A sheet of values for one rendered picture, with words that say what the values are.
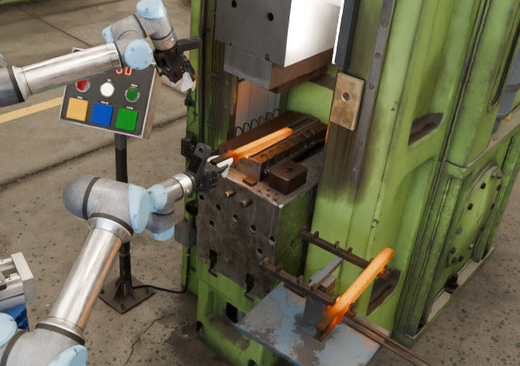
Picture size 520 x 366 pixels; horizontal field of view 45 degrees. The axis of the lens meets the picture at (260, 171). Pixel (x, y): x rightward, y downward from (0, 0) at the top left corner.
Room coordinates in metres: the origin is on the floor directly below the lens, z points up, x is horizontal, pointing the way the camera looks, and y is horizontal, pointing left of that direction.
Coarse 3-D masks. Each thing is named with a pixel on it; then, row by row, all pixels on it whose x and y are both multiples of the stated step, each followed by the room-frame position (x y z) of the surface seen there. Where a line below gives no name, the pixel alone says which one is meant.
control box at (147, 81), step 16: (96, 80) 2.14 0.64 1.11; (112, 80) 2.13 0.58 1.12; (128, 80) 2.13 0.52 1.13; (144, 80) 2.12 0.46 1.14; (160, 80) 2.18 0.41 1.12; (64, 96) 2.12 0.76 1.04; (80, 96) 2.12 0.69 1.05; (96, 96) 2.11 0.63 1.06; (112, 96) 2.10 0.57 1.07; (144, 96) 2.09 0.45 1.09; (64, 112) 2.09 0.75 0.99; (144, 112) 2.06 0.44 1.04; (112, 128) 2.04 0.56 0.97; (144, 128) 2.03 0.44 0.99
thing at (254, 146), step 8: (288, 128) 2.11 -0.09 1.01; (272, 136) 2.03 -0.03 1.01; (280, 136) 2.05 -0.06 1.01; (248, 144) 1.94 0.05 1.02; (256, 144) 1.95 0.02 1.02; (264, 144) 1.97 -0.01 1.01; (232, 152) 1.86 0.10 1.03; (240, 152) 1.87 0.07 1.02; (248, 152) 1.91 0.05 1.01; (216, 160) 1.79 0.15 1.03; (224, 160) 1.81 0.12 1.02
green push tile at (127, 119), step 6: (120, 108) 2.07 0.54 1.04; (120, 114) 2.06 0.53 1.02; (126, 114) 2.06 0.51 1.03; (132, 114) 2.05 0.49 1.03; (138, 114) 2.06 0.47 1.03; (120, 120) 2.05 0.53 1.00; (126, 120) 2.04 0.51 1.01; (132, 120) 2.04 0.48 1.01; (120, 126) 2.03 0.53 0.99; (126, 126) 2.03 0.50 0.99; (132, 126) 2.03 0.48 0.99
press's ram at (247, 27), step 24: (240, 0) 1.96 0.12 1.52; (264, 0) 1.90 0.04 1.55; (288, 0) 1.85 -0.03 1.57; (312, 0) 1.92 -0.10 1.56; (336, 0) 1.97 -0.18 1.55; (216, 24) 2.01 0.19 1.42; (240, 24) 1.95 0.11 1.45; (264, 24) 1.89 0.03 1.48; (288, 24) 1.84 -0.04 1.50; (312, 24) 1.94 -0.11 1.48; (336, 24) 2.05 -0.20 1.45; (240, 48) 1.95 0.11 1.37; (264, 48) 1.89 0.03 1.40; (288, 48) 1.84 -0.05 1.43; (312, 48) 1.95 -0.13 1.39
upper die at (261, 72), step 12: (228, 48) 1.98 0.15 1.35; (228, 60) 1.97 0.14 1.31; (240, 60) 1.94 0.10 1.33; (252, 60) 1.91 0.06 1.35; (264, 60) 1.89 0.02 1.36; (300, 60) 1.99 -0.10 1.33; (312, 60) 2.05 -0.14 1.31; (324, 60) 2.11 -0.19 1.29; (228, 72) 1.97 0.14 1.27; (240, 72) 1.94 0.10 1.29; (252, 72) 1.91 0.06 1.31; (264, 72) 1.88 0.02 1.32; (276, 72) 1.89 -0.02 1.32; (288, 72) 1.94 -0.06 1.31; (300, 72) 2.00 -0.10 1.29; (264, 84) 1.88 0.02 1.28; (276, 84) 1.90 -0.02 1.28
